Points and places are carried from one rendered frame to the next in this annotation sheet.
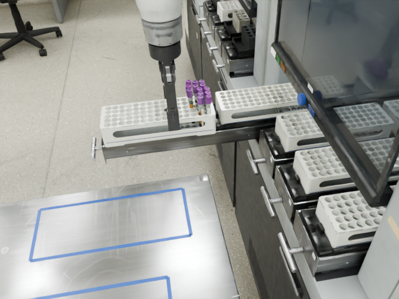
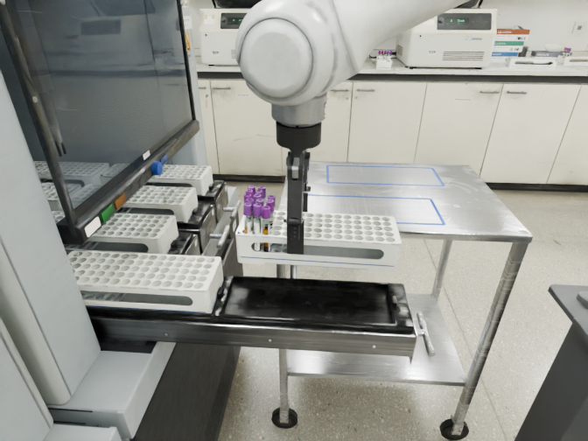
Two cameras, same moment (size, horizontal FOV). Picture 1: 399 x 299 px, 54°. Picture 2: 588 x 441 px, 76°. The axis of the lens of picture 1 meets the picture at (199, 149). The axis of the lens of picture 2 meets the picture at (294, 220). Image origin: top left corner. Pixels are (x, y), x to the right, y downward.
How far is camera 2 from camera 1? 148 cm
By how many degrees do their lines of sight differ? 108
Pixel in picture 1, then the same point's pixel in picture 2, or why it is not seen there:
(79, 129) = not seen: outside the picture
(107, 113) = (390, 241)
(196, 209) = not seen: hidden behind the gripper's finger
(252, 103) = (169, 262)
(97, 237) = (381, 203)
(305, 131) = (148, 221)
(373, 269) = not seen: hidden behind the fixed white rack
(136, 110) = (347, 238)
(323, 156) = (163, 199)
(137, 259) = (347, 190)
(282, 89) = (97, 279)
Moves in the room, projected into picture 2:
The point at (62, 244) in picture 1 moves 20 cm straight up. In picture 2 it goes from (409, 203) to (422, 129)
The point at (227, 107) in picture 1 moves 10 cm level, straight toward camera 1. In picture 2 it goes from (207, 265) to (230, 237)
